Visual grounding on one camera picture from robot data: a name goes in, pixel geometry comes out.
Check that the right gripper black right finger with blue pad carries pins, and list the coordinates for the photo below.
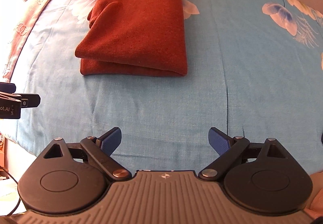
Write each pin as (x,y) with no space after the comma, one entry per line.
(229,149)

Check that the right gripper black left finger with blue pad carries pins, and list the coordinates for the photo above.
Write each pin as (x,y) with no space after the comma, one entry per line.
(100,149)

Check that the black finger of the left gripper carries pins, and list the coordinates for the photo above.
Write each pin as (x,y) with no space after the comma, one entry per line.
(29,100)

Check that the red knit sweater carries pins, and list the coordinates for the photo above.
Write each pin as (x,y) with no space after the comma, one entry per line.
(134,37)

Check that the pink patterned blanket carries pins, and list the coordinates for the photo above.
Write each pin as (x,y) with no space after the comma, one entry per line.
(30,14)

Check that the blue floral bed sheet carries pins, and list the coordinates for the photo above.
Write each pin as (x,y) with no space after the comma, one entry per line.
(254,69)

